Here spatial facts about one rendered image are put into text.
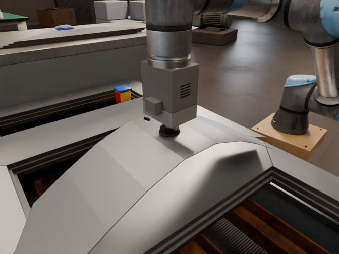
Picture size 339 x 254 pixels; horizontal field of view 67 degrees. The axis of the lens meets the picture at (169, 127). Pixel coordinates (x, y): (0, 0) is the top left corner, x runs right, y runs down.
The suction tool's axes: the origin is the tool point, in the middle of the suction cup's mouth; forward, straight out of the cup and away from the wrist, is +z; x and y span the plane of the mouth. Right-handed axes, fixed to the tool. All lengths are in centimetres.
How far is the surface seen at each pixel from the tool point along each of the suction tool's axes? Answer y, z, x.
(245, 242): 9, 46, 25
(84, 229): 4.0, 6.3, -21.4
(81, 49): -80, -2, 19
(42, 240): -1.5, 9.8, -26.8
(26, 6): -1050, 42, 258
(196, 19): -443, 52, 486
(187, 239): 9.9, 18.3, -4.1
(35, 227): -5.2, 9.9, -26.8
